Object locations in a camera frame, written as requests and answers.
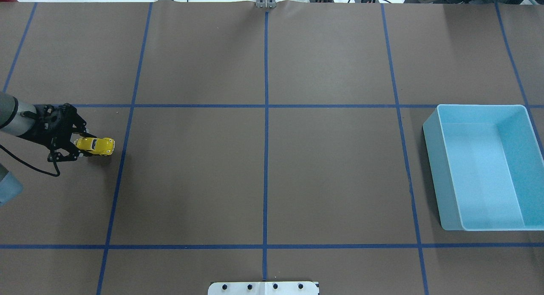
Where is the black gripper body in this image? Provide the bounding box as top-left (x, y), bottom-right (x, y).
top-left (20, 103), bottom-right (71, 149)

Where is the yellow beetle toy car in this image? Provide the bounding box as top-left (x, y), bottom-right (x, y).
top-left (74, 137), bottom-right (115, 156)

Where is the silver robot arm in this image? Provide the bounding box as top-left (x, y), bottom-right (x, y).
top-left (0, 92), bottom-right (95, 177)

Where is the light blue plastic bin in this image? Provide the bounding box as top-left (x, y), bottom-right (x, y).
top-left (423, 105), bottom-right (544, 232)

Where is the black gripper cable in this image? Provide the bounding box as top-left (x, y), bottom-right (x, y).
top-left (0, 144), bottom-right (61, 177)

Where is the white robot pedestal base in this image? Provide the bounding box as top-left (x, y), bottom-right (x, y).
top-left (207, 281), bottom-right (320, 295)

